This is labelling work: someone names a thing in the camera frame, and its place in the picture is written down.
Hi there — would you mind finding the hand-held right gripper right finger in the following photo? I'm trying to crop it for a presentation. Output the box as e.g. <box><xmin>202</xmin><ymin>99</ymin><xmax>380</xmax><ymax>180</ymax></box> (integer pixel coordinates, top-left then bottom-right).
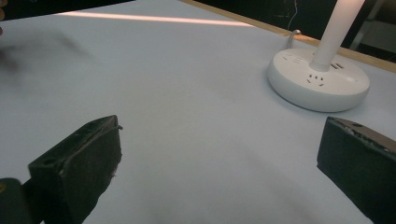
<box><xmin>317</xmin><ymin>116</ymin><xmax>396</xmax><ymax>224</ymax></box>

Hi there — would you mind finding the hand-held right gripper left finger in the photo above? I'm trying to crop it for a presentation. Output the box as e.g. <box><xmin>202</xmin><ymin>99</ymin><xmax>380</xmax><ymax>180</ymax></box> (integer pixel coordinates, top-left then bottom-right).
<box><xmin>27</xmin><ymin>115</ymin><xmax>123</xmax><ymax>224</ymax></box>

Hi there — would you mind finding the white desk lamp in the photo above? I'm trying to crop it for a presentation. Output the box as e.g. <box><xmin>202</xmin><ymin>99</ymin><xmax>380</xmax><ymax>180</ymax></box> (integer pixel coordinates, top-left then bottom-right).
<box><xmin>266</xmin><ymin>0</ymin><xmax>372</xmax><ymax>113</ymax></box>

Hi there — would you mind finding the white lamp cable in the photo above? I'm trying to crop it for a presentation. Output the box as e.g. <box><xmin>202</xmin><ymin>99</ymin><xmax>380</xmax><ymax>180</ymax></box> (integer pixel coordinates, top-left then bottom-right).
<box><xmin>286</xmin><ymin>29</ymin><xmax>303</xmax><ymax>50</ymax></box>

